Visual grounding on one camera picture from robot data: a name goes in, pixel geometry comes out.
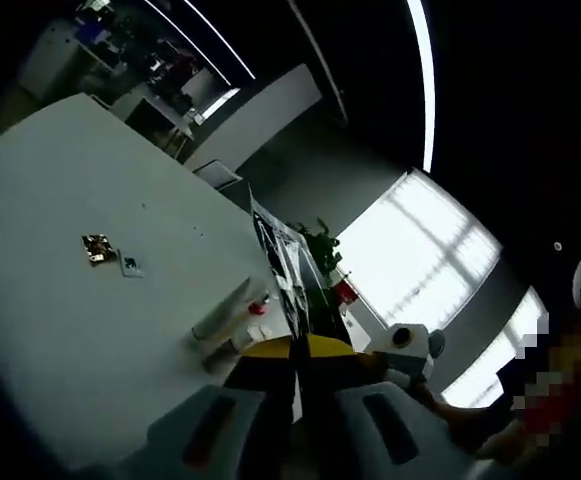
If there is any gold skincare sachet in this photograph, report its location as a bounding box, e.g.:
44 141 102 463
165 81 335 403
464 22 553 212
80 232 117 264

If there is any linear ceiling light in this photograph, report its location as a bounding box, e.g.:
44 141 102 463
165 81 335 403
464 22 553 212
144 0 231 86
184 0 257 80

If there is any potted green plant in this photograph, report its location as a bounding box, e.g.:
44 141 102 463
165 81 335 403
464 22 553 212
294 217 344 276

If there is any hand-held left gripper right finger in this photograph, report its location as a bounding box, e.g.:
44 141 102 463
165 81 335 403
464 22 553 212
300 333 479 480

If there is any white skincare tube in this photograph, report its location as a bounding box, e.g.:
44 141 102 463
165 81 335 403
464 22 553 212
191 277 254 341

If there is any curved ceiling light strip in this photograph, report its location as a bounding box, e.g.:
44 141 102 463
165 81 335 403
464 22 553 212
405 0 437 174

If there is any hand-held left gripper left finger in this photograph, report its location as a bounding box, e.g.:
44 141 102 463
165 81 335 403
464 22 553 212
144 335 299 480

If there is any white skincare bottle red collar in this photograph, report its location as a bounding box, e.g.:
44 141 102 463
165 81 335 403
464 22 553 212
227 292 275 351

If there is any blue box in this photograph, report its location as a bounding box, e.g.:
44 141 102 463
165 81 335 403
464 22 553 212
75 14 107 42

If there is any red box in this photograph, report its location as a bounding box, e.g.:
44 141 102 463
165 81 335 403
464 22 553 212
333 278 361 306

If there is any dark green skincare sachet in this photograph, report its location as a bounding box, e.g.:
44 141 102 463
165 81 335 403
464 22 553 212
247 182 354 396

